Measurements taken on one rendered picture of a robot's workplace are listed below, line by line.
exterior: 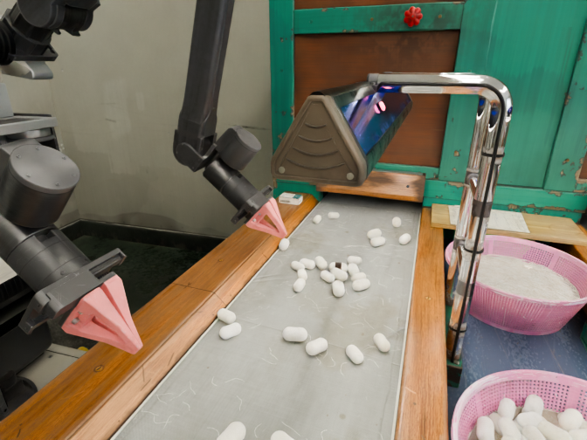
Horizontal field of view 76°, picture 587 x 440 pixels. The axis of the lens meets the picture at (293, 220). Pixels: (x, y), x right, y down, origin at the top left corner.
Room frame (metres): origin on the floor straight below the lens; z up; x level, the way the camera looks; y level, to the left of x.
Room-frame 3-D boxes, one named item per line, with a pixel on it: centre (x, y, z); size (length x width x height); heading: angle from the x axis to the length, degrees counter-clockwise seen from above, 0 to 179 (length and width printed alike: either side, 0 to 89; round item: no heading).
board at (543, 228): (0.86, -0.52, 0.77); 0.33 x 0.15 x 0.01; 70
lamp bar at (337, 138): (0.59, -0.12, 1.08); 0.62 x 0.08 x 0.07; 160
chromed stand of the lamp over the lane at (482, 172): (0.56, -0.20, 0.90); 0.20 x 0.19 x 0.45; 160
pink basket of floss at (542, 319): (0.65, -0.44, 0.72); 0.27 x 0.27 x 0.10
